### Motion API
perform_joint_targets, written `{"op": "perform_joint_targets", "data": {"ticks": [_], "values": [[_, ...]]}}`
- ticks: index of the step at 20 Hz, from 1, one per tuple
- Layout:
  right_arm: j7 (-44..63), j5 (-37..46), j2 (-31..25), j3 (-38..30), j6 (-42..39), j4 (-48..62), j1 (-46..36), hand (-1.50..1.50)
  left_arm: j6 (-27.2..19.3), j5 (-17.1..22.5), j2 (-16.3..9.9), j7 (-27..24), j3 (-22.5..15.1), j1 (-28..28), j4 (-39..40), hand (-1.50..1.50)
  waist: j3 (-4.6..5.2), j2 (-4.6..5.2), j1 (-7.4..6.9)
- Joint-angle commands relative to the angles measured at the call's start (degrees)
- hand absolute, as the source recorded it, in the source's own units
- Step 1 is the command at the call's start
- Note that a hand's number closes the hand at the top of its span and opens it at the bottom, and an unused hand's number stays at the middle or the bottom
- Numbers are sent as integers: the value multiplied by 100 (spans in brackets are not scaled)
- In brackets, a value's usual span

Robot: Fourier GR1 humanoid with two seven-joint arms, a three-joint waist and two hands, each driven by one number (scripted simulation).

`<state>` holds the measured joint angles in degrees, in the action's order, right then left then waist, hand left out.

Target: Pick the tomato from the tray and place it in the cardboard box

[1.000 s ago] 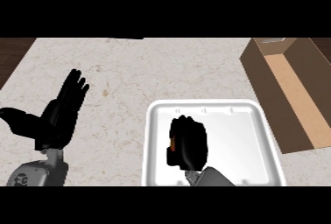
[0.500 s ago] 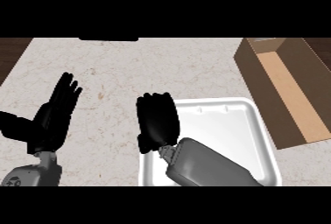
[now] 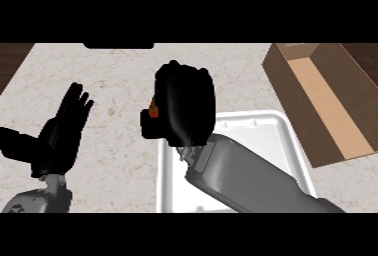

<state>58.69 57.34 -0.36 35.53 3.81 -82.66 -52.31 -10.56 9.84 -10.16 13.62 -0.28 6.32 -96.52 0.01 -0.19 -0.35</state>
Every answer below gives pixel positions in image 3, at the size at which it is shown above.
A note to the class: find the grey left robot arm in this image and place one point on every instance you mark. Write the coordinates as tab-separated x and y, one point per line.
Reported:
45	196

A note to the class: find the red tomato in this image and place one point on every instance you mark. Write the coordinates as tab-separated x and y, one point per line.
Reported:
155	109

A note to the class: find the white plastic tray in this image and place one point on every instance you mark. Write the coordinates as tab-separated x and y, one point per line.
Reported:
267	133

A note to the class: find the brown cardboard box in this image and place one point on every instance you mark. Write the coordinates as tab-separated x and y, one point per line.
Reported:
326	103

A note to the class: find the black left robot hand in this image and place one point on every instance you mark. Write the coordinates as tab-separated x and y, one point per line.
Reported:
60	140

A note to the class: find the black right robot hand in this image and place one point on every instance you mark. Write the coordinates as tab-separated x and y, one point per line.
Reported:
187	106

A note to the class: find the black appliance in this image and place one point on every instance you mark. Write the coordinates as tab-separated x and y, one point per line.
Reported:
119	45

